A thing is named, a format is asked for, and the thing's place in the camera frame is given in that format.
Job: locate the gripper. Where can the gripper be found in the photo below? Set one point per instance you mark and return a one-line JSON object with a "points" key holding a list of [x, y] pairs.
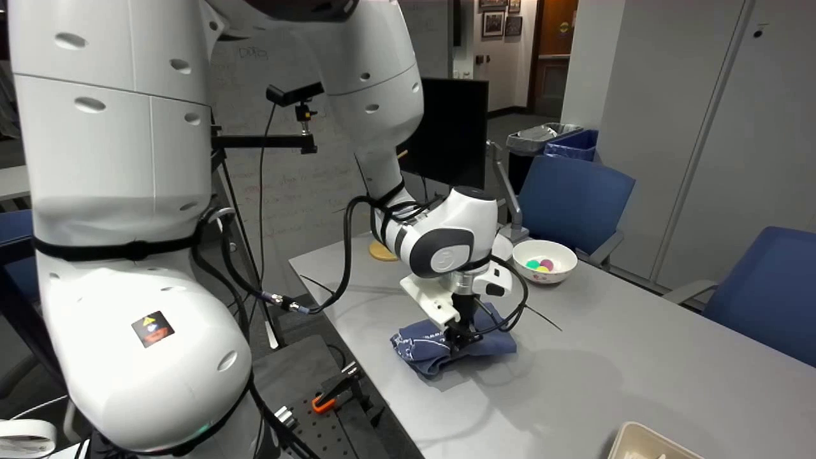
{"points": [[466, 311]]}

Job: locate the blue T-shirt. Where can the blue T-shirt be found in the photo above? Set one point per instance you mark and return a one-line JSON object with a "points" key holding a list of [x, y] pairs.
{"points": [[424, 350]]}

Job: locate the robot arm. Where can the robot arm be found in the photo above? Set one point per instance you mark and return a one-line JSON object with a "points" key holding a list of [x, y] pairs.
{"points": [[127, 191]]}

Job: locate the white bowl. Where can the white bowl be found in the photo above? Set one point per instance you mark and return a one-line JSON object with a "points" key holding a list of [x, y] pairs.
{"points": [[561, 271]]}

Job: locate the round wooden coaster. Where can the round wooden coaster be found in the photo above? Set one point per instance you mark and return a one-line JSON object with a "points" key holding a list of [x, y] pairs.
{"points": [[381, 253]]}

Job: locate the black and orange clamp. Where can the black and orange clamp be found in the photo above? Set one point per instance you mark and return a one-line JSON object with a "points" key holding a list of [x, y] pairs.
{"points": [[338, 390]]}

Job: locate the black monitor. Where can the black monitor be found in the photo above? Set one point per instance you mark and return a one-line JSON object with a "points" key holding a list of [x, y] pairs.
{"points": [[452, 134]]}

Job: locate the black trash bin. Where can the black trash bin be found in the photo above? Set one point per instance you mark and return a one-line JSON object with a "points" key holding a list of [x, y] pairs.
{"points": [[532, 143]]}

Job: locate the beige tray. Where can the beige tray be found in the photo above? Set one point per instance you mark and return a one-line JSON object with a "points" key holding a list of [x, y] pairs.
{"points": [[644, 446]]}

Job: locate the blue recycling bin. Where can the blue recycling bin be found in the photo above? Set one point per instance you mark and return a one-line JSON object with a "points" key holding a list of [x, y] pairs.
{"points": [[577, 145]]}

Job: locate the whiteboard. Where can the whiteboard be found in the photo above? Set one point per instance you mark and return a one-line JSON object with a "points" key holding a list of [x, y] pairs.
{"points": [[287, 191]]}

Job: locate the wooden door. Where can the wooden door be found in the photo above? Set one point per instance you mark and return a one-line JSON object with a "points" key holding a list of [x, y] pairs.
{"points": [[553, 57]]}

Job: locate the row of picture frames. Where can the row of picture frames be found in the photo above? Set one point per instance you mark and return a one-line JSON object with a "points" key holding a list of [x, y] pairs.
{"points": [[493, 23]]}

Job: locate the white tape roll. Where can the white tape roll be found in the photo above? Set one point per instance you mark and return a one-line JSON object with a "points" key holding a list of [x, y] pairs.
{"points": [[25, 437]]}

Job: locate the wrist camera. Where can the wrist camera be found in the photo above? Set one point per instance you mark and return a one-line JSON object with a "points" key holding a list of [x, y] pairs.
{"points": [[428, 297]]}

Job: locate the camera on mount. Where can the camera on mount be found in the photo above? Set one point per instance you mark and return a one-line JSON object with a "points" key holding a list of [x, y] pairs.
{"points": [[290, 95]]}

